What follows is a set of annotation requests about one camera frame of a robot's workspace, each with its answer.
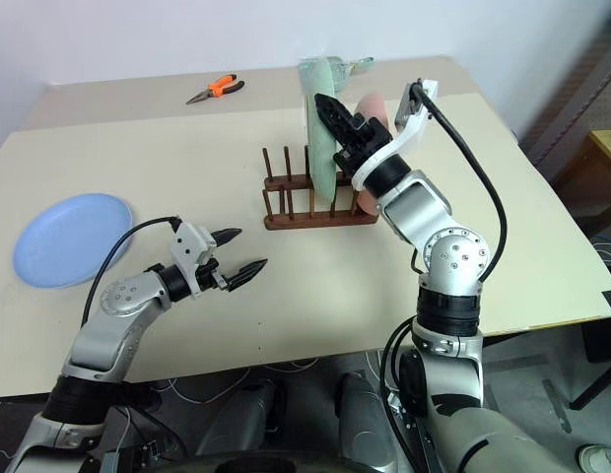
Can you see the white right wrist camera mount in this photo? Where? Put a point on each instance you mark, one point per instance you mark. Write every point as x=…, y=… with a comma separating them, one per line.
x=409, y=133

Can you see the green plate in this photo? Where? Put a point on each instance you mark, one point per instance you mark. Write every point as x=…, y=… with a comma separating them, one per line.
x=318, y=157

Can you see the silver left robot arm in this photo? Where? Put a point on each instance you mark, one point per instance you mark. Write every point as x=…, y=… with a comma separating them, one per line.
x=103, y=340

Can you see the pink plate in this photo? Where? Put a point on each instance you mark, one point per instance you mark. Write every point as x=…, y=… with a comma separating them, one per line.
x=373, y=109

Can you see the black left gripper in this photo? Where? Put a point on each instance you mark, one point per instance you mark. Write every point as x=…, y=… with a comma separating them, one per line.
x=212, y=278

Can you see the wooden box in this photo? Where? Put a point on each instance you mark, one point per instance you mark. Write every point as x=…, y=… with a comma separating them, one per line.
x=593, y=167

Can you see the white shoe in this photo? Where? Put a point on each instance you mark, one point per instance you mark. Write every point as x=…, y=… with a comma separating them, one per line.
x=601, y=458

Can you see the pale green plastic utensil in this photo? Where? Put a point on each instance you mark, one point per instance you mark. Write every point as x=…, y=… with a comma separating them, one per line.
x=341, y=74

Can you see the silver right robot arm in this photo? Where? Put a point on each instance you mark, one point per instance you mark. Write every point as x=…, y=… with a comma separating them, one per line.
x=414, y=207

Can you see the beige table mat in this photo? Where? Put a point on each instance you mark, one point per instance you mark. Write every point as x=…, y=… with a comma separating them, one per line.
x=286, y=286

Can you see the dark rounded grey shape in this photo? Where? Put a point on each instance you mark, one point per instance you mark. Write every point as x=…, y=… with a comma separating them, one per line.
x=364, y=419
x=241, y=424

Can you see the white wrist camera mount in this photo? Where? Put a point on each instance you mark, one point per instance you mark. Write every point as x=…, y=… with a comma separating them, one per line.
x=409, y=133
x=187, y=246

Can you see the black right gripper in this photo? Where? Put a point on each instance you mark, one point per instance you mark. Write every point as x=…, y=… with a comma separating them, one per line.
x=367, y=140

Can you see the brown pegboard panel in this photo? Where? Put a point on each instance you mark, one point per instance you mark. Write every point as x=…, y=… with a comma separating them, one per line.
x=571, y=108

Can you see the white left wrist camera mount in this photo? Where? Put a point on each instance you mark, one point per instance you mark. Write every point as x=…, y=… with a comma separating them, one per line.
x=187, y=246

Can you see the blue plate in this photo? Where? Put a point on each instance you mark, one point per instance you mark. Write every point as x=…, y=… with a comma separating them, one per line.
x=69, y=239

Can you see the black metal frame leg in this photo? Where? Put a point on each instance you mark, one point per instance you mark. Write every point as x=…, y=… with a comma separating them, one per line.
x=598, y=382

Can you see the wooden dish rack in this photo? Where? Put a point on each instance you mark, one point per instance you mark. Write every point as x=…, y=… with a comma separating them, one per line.
x=305, y=222

